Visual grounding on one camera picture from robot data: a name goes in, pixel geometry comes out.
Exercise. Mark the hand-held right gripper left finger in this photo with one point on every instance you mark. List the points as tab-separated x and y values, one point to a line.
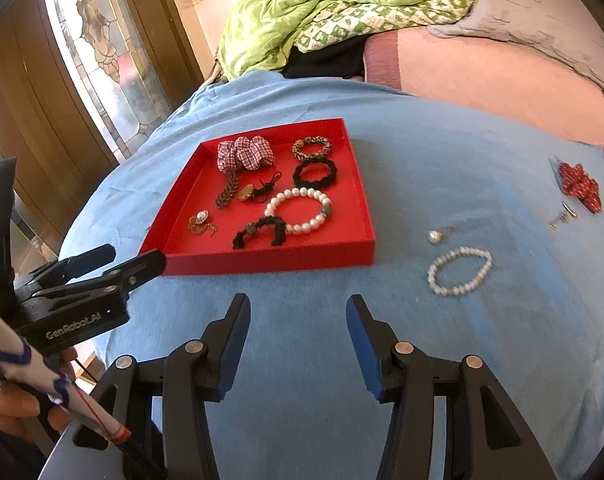
233	350

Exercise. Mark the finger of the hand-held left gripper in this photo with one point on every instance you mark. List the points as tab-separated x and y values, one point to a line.
136	267
81	262

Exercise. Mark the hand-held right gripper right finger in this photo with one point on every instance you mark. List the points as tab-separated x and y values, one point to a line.
364	350

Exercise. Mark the red tray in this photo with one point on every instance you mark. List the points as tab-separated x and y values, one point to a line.
262	252

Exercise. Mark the black scrunchie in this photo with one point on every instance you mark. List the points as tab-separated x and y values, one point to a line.
312	174

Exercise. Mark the person's left hand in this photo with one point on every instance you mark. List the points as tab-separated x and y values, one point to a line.
11	405

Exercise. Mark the blue blanket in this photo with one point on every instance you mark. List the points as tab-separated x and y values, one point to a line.
292	360

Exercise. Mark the gold earrings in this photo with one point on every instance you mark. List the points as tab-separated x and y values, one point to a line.
200	222

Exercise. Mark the small silver pendant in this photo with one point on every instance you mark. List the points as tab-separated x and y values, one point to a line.
438	236

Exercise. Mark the red checked scrunchie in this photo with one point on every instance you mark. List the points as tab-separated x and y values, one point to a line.
244	154

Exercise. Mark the wooden stained glass door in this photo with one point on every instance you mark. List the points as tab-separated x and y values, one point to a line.
81	85

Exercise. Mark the silver earrings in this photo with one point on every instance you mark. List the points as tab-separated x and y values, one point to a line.
562	215

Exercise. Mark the red bow hair clip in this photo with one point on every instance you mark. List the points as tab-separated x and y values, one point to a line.
579	185

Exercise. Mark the black cloth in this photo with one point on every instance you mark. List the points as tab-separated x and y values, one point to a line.
327	60

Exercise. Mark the pink bed sheet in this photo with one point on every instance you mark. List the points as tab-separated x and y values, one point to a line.
482	85

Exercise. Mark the green quilt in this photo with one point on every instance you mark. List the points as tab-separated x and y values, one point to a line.
292	15

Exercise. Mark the grey pillow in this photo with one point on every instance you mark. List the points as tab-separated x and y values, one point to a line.
532	10

